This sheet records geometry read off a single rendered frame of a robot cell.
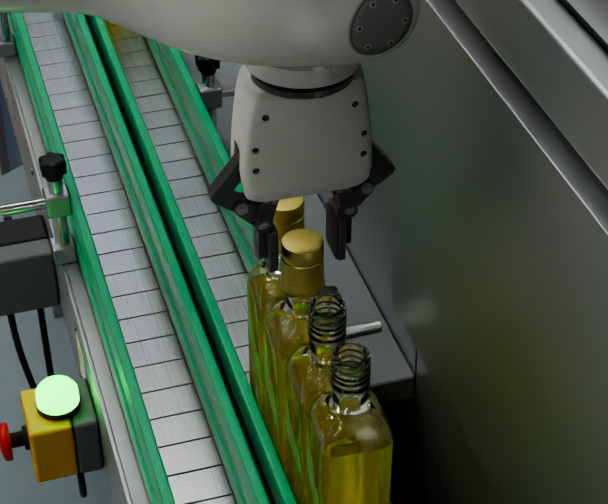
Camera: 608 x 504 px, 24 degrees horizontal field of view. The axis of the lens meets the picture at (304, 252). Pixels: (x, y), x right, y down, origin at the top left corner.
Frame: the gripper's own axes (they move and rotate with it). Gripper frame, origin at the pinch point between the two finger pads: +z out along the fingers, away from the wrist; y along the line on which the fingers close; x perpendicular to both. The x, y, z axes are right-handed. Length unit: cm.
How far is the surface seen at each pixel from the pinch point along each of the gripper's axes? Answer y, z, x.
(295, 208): -0.7, 0.4, -4.4
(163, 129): 0, 28, -62
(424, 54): -11.9, -10.9, -6.5
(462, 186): -12.1, -4.3, 2.7
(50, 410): 20.2, 32.6, -20.9
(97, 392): 15.6, 28.9, -18.2
